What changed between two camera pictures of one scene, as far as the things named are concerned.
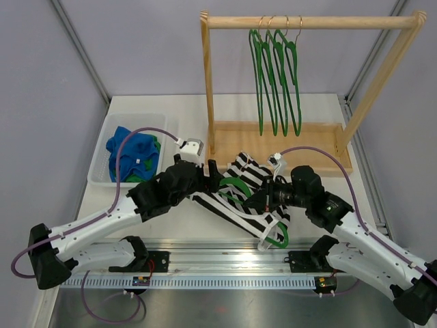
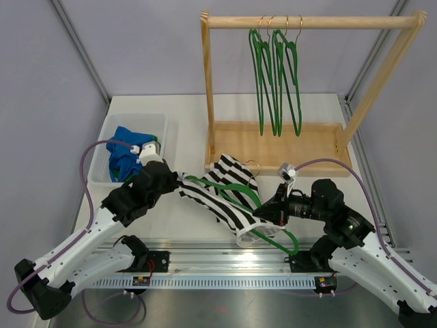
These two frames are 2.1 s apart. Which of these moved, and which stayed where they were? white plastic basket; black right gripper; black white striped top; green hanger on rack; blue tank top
Moved: black white striped top; black right gripper
Stayed: white plastic basket; green hanger on rack; blue tank top
